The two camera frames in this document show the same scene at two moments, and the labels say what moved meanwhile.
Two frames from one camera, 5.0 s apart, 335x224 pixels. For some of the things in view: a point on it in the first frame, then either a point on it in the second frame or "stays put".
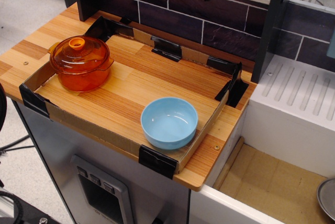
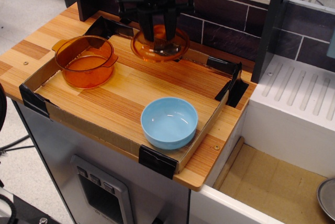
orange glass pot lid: [79, 54] to [160, 49]
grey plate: [325, 196] stays put
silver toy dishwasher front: [96, 184] stays put
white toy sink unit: [281, 150] stays put
